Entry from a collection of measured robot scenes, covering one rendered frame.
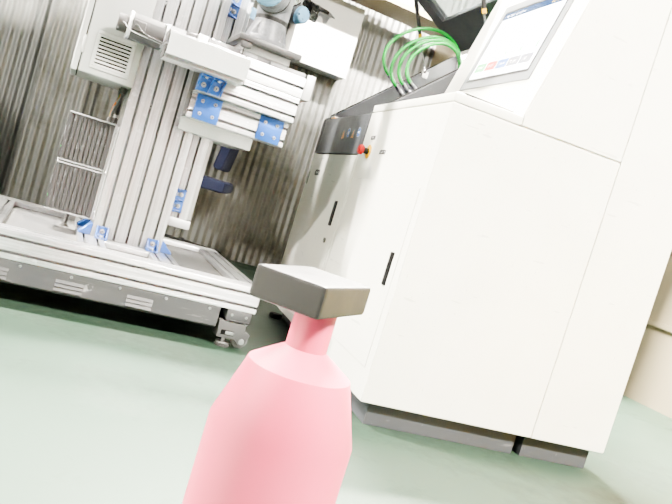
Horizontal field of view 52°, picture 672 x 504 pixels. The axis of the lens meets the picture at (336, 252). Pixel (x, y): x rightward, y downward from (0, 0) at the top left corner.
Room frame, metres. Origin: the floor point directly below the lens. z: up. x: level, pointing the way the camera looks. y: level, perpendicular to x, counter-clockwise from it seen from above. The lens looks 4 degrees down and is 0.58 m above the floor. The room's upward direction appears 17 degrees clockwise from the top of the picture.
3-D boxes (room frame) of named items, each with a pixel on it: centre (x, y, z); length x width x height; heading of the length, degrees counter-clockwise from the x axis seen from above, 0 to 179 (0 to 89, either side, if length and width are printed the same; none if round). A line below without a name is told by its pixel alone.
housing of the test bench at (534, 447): (2.82, -0.67, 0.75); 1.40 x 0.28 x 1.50; 18
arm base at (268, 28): (2.47, 0.45, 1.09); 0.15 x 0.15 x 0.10
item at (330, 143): (2.94, 0.11, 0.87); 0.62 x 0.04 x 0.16; 18
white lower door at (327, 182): (2.94, 0.12, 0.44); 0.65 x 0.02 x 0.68; 18
